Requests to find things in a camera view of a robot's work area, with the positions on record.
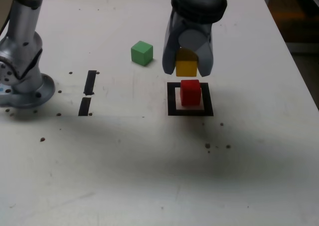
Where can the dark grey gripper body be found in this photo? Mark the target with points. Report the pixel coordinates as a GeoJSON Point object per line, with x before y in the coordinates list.
{"type": "Point", "coordinates": [197, 26]}

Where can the red cube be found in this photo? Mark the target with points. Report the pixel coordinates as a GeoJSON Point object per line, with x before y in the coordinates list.
{"type": "Point", "coordinates": [190, 93]}

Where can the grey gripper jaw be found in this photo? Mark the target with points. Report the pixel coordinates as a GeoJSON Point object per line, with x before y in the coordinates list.
{"type": "Point", "coordinates": [206, 59]}
{"type": "Point", "coordinates": [170, 51]}

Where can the black tape strip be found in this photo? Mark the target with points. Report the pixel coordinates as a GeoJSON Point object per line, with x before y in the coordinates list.
{"type": "Point", "coordinates": [84, 106]}

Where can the yellow cube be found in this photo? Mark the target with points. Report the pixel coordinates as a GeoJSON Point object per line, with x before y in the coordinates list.
{"type": "Point", "coordinates": [186, 67]}

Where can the green cube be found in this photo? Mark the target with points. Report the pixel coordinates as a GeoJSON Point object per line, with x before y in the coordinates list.
{"type": "Point", "coordinates": [141, 54]}

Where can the black tape square outline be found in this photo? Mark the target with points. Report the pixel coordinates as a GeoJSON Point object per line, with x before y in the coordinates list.
{"type": "Point", "coordinates": [170, 98]}

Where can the grey floor rail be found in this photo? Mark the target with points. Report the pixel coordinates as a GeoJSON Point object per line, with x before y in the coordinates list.
{"type": "Point", "coordinates": [302, 47]}

